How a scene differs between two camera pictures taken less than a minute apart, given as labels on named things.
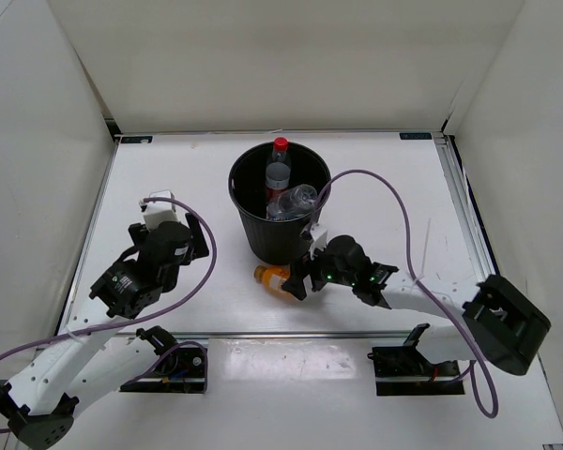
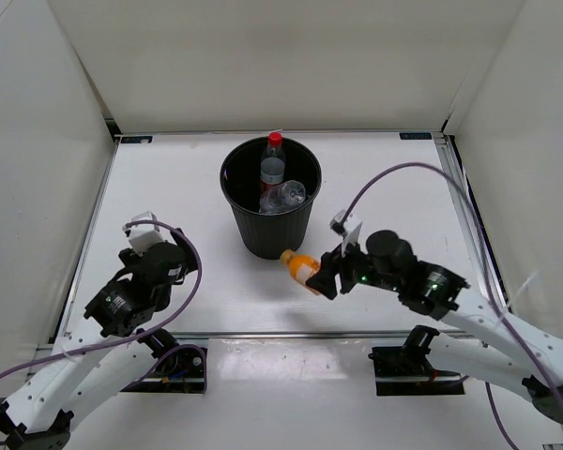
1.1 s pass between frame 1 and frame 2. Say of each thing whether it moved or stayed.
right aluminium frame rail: stayed
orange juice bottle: moved
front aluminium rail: stayed
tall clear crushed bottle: moved
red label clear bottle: moved
